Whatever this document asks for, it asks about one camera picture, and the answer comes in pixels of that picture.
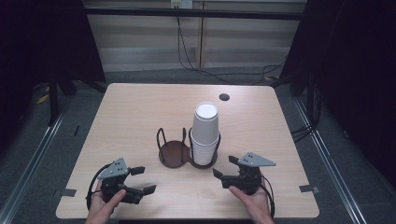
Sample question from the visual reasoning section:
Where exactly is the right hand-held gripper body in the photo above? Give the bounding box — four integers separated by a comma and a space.
221, 151, 277, 196

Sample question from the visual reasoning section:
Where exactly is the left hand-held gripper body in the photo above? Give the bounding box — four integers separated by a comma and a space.
97, 157, 135, 205

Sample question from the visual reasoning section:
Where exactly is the dark brown wire cup holder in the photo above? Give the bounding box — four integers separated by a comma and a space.
156, 126, 222, 170

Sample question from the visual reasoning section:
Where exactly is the stack of white cups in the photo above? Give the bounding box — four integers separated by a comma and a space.
190, 101, 220, 166

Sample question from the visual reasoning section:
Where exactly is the person's right hand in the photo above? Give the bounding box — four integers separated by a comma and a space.
228, 177, 275, 222

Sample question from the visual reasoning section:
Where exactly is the person's left hand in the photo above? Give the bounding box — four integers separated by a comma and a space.
86, 181, 127, 222

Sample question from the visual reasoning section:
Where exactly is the grey tape strip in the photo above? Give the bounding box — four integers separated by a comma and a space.
53, 188, 78, 198
299, 184, 320, 194

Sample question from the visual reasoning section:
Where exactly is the black metal stand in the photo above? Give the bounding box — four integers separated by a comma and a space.
46, 71, 62, 127

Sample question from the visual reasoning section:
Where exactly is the black curtain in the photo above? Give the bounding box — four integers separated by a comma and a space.
0, 0, 106, 150
279, 0, 396, 188

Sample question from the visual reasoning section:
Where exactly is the black horizontal metal bar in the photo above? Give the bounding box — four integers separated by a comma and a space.
83, 7, 304, 21

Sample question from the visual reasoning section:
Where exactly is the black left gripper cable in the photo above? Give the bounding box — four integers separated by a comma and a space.
86, 162, 113, 211

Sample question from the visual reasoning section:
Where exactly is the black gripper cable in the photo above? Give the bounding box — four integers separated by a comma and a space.
86, 162, 113, 211
261, 175, 276, 219

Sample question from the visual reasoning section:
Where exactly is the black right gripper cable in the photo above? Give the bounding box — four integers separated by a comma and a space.
261, 175, 276, 219

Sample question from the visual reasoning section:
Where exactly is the bundle of black cables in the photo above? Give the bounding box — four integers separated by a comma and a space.
290, 83, 323, 144

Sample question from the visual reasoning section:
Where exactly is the metal floor rail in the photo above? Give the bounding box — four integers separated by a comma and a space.
292, 97, 367, 224
0, 99, 74, 224

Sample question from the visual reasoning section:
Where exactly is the black floor cable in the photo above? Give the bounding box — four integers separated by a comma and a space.
176, 16, 289, 87

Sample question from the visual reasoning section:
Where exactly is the white wall socket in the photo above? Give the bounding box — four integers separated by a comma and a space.
170, 0, 194, 9

